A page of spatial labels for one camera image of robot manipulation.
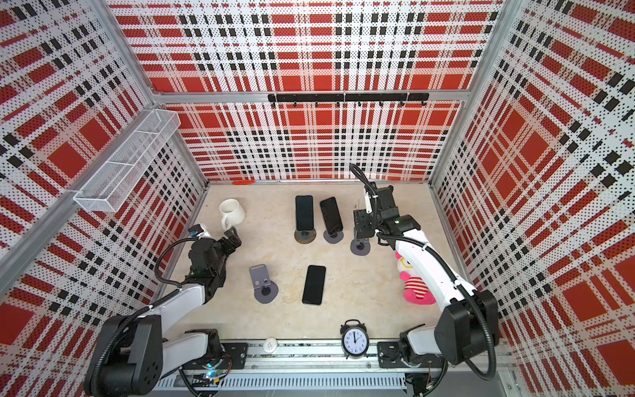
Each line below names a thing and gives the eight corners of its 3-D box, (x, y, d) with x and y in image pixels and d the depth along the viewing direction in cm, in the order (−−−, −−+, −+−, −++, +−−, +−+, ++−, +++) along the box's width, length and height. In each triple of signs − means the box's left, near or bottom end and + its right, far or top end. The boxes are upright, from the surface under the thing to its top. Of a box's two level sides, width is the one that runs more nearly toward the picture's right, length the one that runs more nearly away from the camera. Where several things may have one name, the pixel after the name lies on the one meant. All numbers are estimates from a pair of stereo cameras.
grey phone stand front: (253, 303, 86) (244, 291, 78) (258, 278, 92) (250, 264, 83) (276, 303, 86) (269, 291, 77) (279, 278, 92) (274, 264, 83)
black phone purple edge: (329, 242, 102) (328, 219, 89) (321, 224, 108) (319, 200, 95) (343, 238, 103) (344, 214, 91) (334, 220, 109) (334, 196, 96)
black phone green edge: (298, 238, 103) (293, 214, 90) (300, 221, 109) (295, 195, 96) (313, 238, 103) (310, 214, 90) (314, 221, 109) (312, 195, 96)
